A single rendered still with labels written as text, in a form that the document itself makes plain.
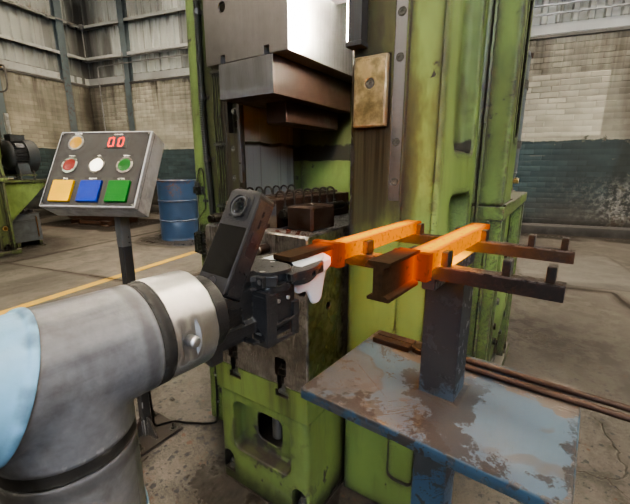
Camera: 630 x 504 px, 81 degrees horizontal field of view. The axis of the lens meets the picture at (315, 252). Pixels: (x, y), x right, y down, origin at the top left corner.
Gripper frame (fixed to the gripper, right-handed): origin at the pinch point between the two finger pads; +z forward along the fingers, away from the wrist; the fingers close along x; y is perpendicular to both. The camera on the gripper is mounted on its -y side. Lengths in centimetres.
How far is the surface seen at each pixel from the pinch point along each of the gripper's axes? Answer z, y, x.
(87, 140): 18, -20, -110
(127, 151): 24, -16, -95
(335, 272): 45, 18, -27
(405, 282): 0.5, 1.7, 12.5
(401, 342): 29.8, 25.1, 0.3
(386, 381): 16.2, 26.3, 3.5
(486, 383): 26.4, 26.3, 18.1
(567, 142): 662, -48, -14
